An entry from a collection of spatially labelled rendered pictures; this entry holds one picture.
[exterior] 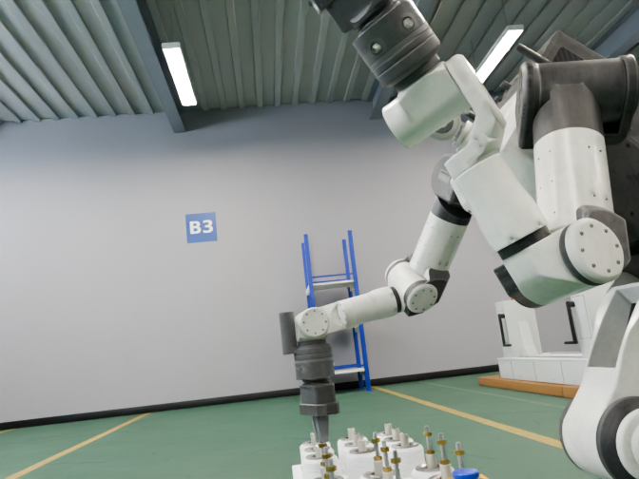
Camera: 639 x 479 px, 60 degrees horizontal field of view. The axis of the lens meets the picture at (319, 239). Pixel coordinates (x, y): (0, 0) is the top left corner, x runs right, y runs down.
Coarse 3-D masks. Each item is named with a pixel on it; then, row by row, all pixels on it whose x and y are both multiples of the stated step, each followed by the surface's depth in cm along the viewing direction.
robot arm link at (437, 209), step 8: (440, 200) 124; (432, 208) 127; (440, 208) 124; (448, 208) 123; (456, 208) 125; (440, 216) 124; (448, 216) 123; (456, 216) 123; (464, 216) 124; (456, 224) 123; (464, 224) 124
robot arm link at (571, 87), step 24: (552, 72) 77; (576, 72) 76; (600, 72) 76; (624, 72) 75; (552, 96) 76; (576, 96) 75; (600, 96) 76; (624, 96) 75; (552, 120) 75; (576, 120) 73; (600, 120) 75
